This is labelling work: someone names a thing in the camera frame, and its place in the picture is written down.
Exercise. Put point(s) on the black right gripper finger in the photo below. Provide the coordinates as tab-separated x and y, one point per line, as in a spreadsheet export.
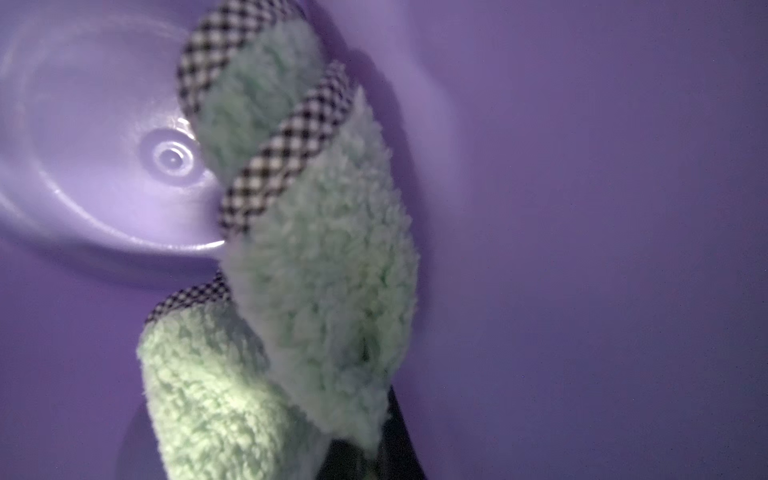
396	458

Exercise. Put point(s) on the purple plastic bucket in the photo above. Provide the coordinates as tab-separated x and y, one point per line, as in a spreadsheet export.
588	187

